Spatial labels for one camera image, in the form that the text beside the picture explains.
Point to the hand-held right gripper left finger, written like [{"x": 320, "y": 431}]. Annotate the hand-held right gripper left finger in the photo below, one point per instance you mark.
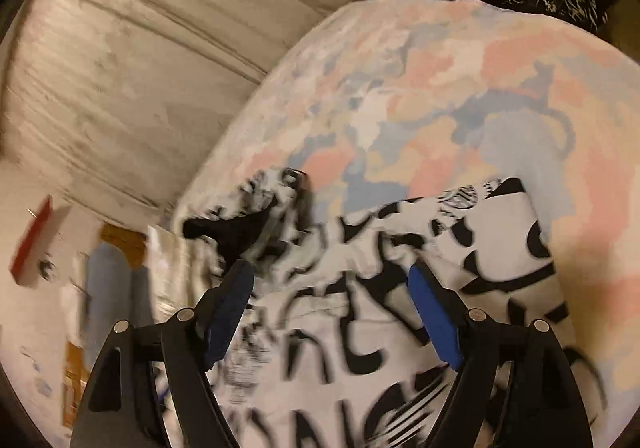
[{"x": 227, "y": 313}]

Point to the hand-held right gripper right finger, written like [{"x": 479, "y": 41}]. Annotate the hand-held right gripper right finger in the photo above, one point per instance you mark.
[{"x": 435, "y": 318}]

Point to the black and white printed jacket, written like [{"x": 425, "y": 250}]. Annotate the black and white printed jacket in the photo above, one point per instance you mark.
[{"x": 350, "y": 328}]

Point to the blue-grey pillow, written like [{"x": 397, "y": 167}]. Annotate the blue-grey pillow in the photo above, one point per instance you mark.
[{"x": 107, "y": 288}]

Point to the white folded cloth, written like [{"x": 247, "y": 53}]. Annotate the white folded cloth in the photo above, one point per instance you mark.
[{"x": 74, "y": 313}]

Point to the pastel patterned bed blanket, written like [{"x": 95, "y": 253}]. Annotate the pastel patterned bed blanket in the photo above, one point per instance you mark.
[{"x": 450, "y": 93}]

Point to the beige curtain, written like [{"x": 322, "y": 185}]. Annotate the beige curtain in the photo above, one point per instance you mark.
[{"x": 150, "y": 53}]

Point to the doll face wall sticker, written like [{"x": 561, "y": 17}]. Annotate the doll face wall sticker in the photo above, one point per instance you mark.
[{"x": 47, "y": 268}]

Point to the red wall shelf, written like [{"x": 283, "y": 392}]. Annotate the red wall shelf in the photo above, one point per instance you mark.
[{"x": 32, "y": 238}]

